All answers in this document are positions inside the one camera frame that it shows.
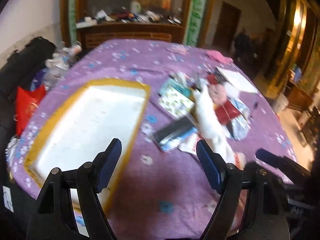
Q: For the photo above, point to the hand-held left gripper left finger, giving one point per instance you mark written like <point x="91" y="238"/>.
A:
<point x="111" y="162"/>

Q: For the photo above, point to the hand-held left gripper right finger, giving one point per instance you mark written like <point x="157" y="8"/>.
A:
<point x="208" y="167"/>

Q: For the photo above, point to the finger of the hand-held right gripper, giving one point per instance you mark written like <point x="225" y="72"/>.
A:
<point x="268" y="157"/>

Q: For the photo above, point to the white foam box yellow tape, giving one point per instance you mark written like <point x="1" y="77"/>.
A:
<point x="87" y="130"/>

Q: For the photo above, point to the white fluffy cloth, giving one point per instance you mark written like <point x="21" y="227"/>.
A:
<point x="207" y="120"/>

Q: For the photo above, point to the white plastic bag red print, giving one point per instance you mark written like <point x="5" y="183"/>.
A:
<point x="190" y="146"/>

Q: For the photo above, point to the purple floral tablecloth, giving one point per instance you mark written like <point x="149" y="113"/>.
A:
<point x="172" y="182"/>

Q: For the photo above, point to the white desiccant packet blue print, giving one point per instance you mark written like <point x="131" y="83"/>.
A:
<point x="240" y="127"/>

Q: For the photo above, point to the black and blue packet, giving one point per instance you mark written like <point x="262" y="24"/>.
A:
<point x="175" y="132"/>

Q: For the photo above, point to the wooden side furniture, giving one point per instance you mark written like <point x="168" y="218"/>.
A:
<point x="298" y="95"/>

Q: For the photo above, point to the pink fluffy cloth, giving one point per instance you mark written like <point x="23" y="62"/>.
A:
<point x="217" y="93"/>

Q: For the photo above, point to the green patterned tissue packet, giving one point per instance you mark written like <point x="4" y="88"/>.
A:
<point x="175" y="97"/>

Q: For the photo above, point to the white notepad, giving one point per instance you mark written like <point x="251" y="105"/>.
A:
<point x="237" y="80"/>

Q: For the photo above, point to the small red packet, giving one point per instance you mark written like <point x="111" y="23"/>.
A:
<point x="213" y="79"/>

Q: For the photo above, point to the pile of plastic bottles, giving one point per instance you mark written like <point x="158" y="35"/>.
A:
<point x="61" y="60"/>

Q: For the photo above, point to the wooden cabinet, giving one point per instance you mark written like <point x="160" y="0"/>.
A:
<point x="130" y="35"/>

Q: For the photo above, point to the black bag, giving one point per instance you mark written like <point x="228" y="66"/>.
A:
<point x="25" y="62"/>

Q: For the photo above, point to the wooden door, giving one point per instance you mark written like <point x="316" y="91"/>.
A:
<point x="228" y="27"/>

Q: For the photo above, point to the clutter on cabinet shelf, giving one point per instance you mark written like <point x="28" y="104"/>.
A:
<point x="130" y="17"/>

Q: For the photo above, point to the green bamboo painted panel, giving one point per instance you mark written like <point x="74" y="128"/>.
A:
<point x="200" y="12"/>
<point x="72" y="12"/>

